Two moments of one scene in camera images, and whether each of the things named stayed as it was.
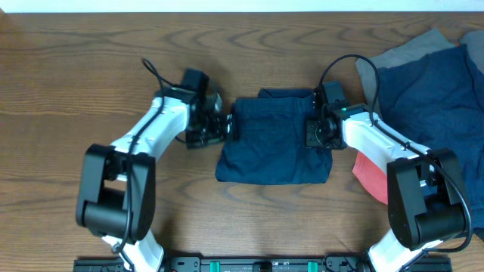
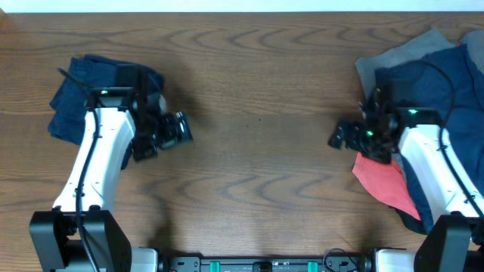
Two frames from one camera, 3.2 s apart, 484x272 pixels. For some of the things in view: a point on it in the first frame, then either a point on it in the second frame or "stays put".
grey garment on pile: x=432 y=41 stays put
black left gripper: x=225 y=126 -> x=166 y=133
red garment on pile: x=372 y=177 stays put
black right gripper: x=311 y=137 -> x=355 y=128
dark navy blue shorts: x=270 y=147 -> x=85 y=72
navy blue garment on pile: x=436 y=101 stays put
